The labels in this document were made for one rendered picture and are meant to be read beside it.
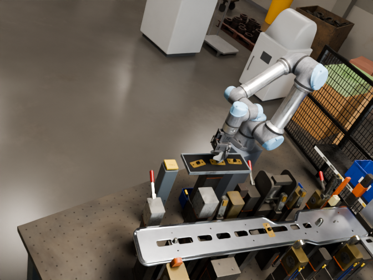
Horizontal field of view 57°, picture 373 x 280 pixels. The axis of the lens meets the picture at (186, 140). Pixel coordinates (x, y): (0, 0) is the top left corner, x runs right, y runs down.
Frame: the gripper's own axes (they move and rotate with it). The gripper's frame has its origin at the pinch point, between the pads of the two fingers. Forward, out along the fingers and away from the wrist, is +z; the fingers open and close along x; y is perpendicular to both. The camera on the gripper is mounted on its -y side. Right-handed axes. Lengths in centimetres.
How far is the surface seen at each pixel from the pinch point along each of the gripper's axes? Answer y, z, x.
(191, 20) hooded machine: -102, 58, -358
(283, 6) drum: -409, 72, -610
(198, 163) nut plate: 12.4, 0.5, 2.8
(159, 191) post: 29.4, 18.4, 6.2
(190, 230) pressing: 18.8, 17.6, 30.9
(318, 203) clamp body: -68, 17, 16
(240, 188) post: -11.2, 8.0, 12.6
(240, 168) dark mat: -12.2, 1.8, 3.6
